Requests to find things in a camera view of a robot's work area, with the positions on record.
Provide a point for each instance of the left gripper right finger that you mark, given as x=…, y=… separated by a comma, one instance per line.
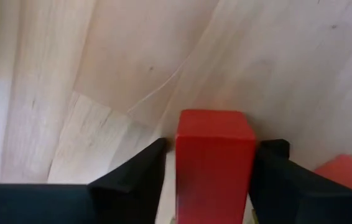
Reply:
x=303, y=202

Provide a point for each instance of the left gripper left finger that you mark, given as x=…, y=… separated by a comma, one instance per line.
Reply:
x=54, y=205

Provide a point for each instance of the red rectangular wooden block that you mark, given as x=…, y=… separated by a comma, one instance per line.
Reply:
x=214, y=161

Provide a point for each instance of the coral wooden arch block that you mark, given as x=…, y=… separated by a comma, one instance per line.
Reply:
x=344, y=174

